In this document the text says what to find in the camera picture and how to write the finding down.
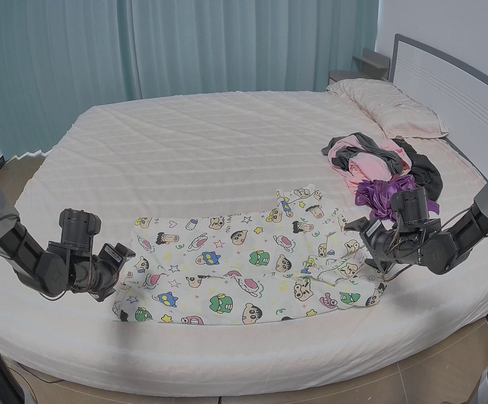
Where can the grey bedside table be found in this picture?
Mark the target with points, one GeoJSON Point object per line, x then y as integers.
{"type": "Point", "coordinates": [370, 59]}

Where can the bed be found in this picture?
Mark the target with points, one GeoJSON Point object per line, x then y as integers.
{"type": "Point", "coordinates": [206, 150]}

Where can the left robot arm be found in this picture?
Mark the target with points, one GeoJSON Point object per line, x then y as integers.
{"type": "Point", "coordinates": [46, 267]}

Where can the white printed pyjama top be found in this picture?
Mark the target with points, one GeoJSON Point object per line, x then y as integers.
{"type": "Point", "coordinates": [235, 267]}

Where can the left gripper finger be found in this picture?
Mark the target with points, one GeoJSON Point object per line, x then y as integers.
{"type": "Point", "coordinates": [126, 253]}

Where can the pale pink pillow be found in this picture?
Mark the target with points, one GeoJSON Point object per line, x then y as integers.
{"type": "Point", "coordinates": [399, 112]}

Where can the blue-green curtain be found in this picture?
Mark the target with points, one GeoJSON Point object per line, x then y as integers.
{"type": "Point", "coordinates": [185, 36]}

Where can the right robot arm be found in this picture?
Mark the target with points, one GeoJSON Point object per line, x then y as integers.
{"type": "Point", "coordinates": [441, 251]}

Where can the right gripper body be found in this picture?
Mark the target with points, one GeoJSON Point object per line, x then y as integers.
{"type": "Point", "coordinates": [378, 242]}

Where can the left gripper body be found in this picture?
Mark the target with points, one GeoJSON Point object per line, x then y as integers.
{"type": "Point", "coordinates": [105, 272]}

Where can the purple garment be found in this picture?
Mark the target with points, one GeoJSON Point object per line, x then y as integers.
{"type": "Point", "coordinates": [374, 194]}

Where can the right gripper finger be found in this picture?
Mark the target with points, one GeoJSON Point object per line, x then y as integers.
{"type": "Point", "coordinates": [377, 268]}
{"type": "Point", "coordinates": [357, 226]}

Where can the pile of clothes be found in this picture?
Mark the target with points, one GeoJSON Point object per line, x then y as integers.
{"type": "Point", "coordinates": [370, 166]}

